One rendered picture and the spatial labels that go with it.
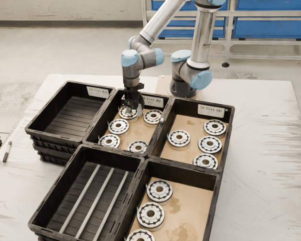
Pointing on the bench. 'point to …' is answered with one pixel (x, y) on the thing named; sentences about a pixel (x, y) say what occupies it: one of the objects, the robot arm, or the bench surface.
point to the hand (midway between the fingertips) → (135, 113)
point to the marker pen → (7, 151)
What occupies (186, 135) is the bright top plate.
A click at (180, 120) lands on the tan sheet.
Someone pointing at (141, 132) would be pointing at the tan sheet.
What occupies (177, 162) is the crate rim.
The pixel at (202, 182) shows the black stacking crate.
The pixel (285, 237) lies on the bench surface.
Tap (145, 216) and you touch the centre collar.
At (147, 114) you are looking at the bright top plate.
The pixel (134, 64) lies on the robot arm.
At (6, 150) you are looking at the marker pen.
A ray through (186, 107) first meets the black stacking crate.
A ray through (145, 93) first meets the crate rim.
